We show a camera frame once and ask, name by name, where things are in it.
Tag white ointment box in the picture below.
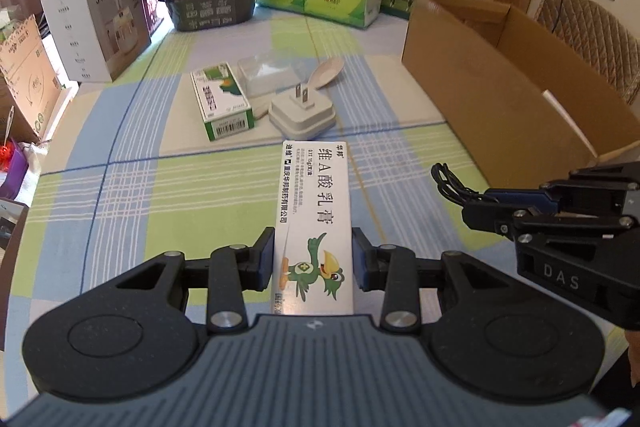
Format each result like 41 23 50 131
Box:
271 141 355 315

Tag white plug night light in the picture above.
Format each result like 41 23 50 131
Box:
268 83 336 141

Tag green white medicine box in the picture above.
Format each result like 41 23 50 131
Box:
190 63 255 142

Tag clear plastic case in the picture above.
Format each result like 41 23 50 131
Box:
238 50 306 98

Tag brown cardboard box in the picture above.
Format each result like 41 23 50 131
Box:
401 0 639 188

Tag quilted brown chair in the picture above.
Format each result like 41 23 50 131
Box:
535 0 639 106

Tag plaid tablecloth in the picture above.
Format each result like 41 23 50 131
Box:
1 9 514 415

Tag brown printed cardboard carton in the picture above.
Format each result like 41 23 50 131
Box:
0 15 62 143

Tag white appliance box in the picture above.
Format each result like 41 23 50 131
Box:
41 0 151 83

